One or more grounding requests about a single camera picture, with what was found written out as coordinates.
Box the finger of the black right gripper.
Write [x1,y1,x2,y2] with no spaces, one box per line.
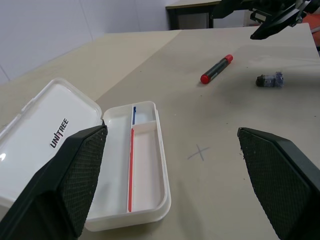
[250,8,301,41]
[211,0,251,20]

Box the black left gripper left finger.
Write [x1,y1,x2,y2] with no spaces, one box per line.
[0,125,109,240]

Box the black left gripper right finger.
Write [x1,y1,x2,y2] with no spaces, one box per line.
[236,127,320,240]

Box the white Unitree pencil case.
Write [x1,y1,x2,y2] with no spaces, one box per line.
[0,77,172,233]

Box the orange object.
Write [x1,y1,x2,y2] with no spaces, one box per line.
[303,13,320,34]

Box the dark desk with beige top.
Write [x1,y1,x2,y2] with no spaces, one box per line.
[164,0,247,31]

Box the dark blue worn eraser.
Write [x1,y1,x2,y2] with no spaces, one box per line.
[255,71,285,89]

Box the red and black marker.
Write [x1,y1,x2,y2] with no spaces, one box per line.
[199,54,235,85]

